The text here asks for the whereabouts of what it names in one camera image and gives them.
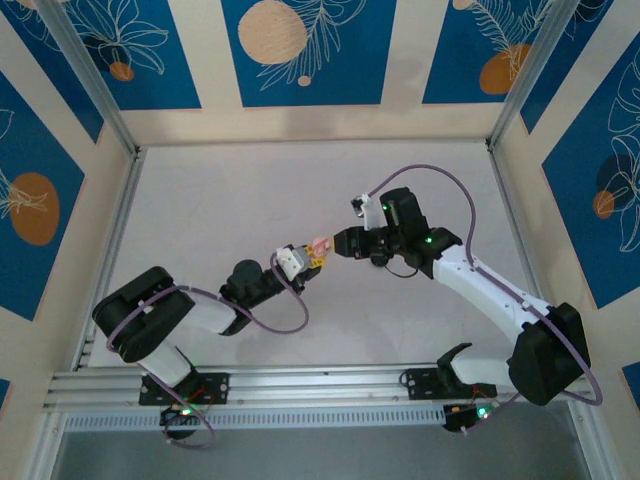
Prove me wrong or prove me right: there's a blue panel big peach circle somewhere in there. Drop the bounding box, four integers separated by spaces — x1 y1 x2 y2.
221 0 400 108

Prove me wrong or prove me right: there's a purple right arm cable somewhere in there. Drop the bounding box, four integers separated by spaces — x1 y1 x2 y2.
367 164 603 421

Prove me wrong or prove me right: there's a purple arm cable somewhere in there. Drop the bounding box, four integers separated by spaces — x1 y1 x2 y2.
106 249 310 450
367 164 603 421

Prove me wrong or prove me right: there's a black controller board green light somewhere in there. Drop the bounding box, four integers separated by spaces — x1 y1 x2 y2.
159 403 199 441
442 401 501 437

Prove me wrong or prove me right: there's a blue floral wall panel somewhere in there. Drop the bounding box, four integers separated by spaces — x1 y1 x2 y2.
0 0 105 145
421 0 556 105
0 69 87 323
54 0 202 112
519 0 617 136
541 29 640 310

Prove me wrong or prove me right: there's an aluminium corner post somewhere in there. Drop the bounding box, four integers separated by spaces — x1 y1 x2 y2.
485 0 577 151
35 0 140 157

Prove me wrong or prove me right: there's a thin black wire loop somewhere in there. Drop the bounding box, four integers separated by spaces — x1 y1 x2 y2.
383 259 422 281

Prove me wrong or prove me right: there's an aluminium side rail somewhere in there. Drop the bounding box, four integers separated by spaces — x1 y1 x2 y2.
487 142 564 359
73 147 147 372

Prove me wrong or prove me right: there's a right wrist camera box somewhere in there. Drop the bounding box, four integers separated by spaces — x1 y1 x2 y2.
349 192 390 232

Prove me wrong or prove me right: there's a grey slotted cable duct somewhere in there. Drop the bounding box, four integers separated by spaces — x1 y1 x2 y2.
64 403 447 432

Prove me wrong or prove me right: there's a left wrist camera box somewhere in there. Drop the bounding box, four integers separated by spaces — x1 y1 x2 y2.
275 243 312 276

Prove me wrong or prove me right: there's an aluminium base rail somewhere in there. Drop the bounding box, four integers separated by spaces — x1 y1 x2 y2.
43 360 594 412

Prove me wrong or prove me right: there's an aluminium frame leg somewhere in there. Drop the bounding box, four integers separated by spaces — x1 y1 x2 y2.
567 399 619 480
24 412 69 480

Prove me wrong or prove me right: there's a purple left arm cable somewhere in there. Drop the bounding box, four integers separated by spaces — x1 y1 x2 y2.
106 249 310 450

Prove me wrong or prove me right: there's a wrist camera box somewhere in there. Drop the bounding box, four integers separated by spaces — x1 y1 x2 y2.
275 243 312 276
349 192 390 232

